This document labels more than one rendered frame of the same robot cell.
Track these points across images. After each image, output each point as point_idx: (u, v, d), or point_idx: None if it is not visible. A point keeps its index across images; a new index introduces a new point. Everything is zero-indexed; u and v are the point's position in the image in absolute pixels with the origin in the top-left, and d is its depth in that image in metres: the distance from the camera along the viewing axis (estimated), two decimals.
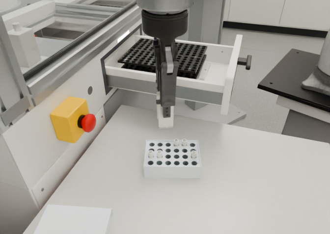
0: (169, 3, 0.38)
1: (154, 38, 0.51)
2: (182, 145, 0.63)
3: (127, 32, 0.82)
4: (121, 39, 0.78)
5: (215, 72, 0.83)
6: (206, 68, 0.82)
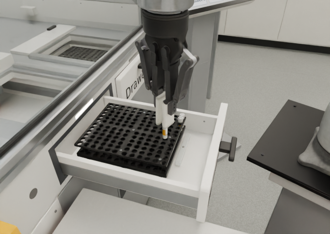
0: (188, 0, 0.39)
1: (139, 44, 0.49)
2: None
3: (91, 101, 0.69)
4: (80, 114, 0.65)
5: (195, 148, 0.69)
6: (185, 145, 0.69)
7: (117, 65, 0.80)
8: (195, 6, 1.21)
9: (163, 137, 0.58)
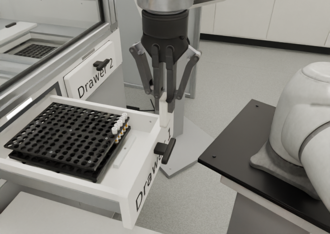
0: None
1: (135, 49, 0.47)
2: (115, 134, 0.62)
3: (29, 101, 0.66)
4: (13, 114, 0.62)
5: (138, 150, 0.66)
6: (127, 146, 0.66)
7: (65, 64, 0.77)
8: None
9: None
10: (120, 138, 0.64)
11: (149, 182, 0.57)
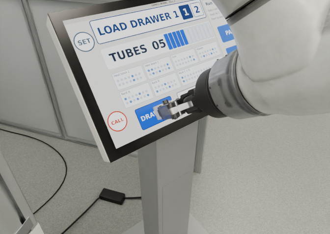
0: None
1: (179, 116, 0.41)
2: None
3: None
4: None
5: None
6: None
7: None
8: (151, 127, 0.57)
9: None
10: None
11: None
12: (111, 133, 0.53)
